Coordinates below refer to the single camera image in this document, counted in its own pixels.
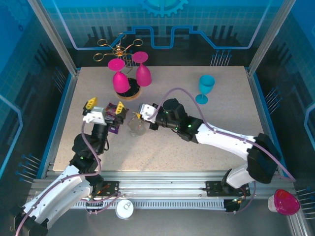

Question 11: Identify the aluminium frame post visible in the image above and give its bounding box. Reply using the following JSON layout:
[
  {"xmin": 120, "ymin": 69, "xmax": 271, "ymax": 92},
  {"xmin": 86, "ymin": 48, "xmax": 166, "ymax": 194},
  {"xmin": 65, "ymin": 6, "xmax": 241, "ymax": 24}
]
[
  {"xmin": 26, "ymin": 0, "xmax": 81, "ymax": 77},
  {"xmin": 246, "ymin": 0, "xmax": 297, "ymax": 77}
]

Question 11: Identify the white round lid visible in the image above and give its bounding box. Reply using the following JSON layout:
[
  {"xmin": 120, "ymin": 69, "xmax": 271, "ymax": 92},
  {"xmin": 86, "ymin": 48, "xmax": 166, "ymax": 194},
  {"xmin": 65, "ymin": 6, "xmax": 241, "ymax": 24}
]
[{"xmin": 115, "ymin": 199, "xmax": 135, "ymax": 219}]

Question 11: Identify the white slotted cable duct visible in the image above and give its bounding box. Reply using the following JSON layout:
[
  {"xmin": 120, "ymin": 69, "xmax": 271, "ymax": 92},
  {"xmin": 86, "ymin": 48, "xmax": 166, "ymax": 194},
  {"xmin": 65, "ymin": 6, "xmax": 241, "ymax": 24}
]
[{"xmin": 71, "ymin": 199, "xmax": 227, "ymax": 208}]

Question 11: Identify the pink and white cup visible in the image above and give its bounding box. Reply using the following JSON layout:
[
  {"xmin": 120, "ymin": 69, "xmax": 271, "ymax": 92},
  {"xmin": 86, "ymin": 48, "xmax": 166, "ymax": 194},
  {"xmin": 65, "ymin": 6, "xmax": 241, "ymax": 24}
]
[{"xmin": 267, "ymin": 188, "xmax": 301, "ymax": 216}]

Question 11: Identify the aluminium table side rail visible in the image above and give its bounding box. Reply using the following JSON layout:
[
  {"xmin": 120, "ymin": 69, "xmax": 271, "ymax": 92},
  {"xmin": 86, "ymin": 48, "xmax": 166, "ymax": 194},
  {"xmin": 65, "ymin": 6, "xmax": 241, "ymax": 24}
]
[
  {"xmin": 245, "ymin": 68, "xmax": 283, "ymax": 173},
  {"xmin": 44, "ymin": 70, "xmax": 81, "ymax": 179}
]

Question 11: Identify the teal plastic goblet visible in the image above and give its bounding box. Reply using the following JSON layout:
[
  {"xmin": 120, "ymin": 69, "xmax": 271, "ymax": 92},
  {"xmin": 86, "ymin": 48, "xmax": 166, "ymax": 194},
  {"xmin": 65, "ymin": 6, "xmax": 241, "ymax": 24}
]
[{"xmin": 195, "ymin": 74, "xmax": 216, "ymax": 106}]

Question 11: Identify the gold wire glass rack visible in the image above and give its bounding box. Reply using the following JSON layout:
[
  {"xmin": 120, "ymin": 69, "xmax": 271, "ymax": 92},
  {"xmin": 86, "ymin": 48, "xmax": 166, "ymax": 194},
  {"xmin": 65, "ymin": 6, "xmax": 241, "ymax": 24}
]
[{"xmin": 93, "ymin": 32, "xmax": 144, "ymax": 102}]

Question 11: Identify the purple snack packet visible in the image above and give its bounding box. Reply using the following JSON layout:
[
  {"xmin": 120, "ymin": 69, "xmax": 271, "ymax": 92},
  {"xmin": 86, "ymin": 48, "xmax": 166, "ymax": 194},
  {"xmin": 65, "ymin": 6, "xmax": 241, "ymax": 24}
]
[{"xmin": 104, "ymin": 102, "xmax": 124, "ymax": 135}]

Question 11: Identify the pink plastic goblet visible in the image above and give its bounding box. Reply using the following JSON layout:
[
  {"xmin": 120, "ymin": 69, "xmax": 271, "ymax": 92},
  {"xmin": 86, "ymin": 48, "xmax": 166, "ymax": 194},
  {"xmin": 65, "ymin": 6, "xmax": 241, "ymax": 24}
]
[
  {"xmin": 107, "ymin": 58, "xmax": 130, "ymax": 94},
  {"xmin": 132, "ymin": 51, "xmax": 153, "ymax": 88}
]

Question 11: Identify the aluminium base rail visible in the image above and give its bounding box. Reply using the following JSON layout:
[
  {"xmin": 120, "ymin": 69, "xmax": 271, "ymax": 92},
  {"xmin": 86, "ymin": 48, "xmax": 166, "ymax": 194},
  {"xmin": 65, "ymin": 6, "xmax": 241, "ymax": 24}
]
[{"xmin": 31, "ymin": 169, "xmax": 296, "ymax": 198}]

